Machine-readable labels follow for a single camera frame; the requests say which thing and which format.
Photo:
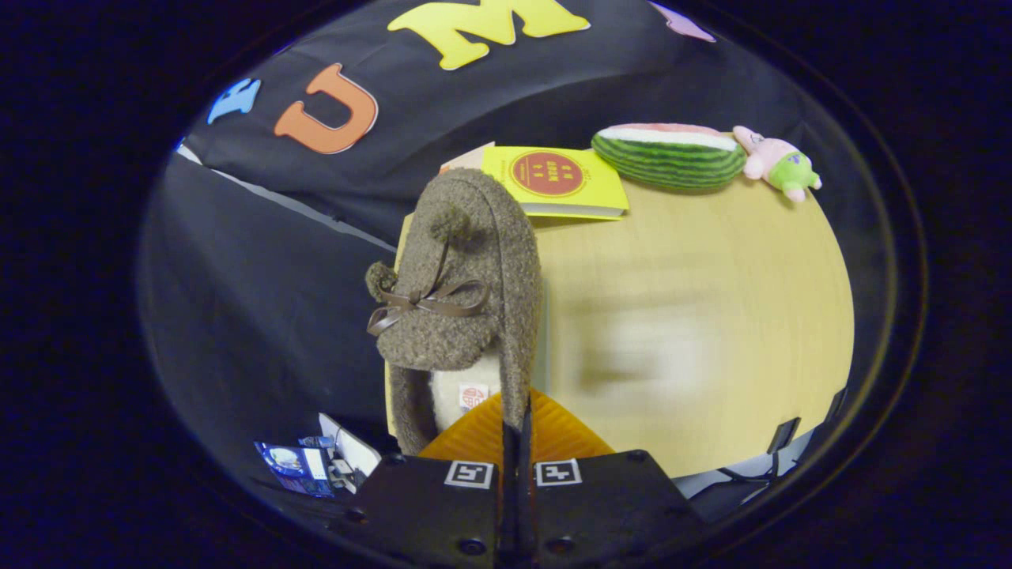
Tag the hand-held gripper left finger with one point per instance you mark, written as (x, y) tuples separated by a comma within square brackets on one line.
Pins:
[(427, 514)]

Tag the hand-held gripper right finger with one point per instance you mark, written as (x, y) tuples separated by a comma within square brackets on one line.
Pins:
[(609, 514)]

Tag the brown fuzzy shoe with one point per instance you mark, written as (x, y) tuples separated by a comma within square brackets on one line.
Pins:
[(474, 316)]

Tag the white panel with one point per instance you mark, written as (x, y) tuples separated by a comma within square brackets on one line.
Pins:
[(352, 450)]

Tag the blue printed packet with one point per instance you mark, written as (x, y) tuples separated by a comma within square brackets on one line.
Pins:
[(292, 466)]

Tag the yellow book with red circle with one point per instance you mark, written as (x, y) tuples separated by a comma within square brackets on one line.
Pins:
[(553, 178)]

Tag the beige book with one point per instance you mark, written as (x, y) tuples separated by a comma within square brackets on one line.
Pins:
[(466, 160)]

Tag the watermelon slice plush toy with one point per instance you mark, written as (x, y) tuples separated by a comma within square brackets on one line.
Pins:
[(668, 162)]

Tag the pink and green plush toy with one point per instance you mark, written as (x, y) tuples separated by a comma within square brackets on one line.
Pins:
[(779, 162)]

